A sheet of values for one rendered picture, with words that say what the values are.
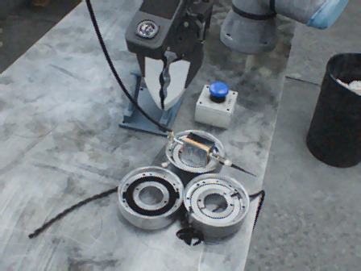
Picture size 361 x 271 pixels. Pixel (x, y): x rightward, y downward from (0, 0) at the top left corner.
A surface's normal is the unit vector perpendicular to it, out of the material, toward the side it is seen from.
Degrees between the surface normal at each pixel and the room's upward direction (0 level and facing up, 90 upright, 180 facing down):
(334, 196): 0
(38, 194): 0
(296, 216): 0
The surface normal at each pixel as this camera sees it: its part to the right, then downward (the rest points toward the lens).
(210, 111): -0.29, 0.64
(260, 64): 0.07, -0.72
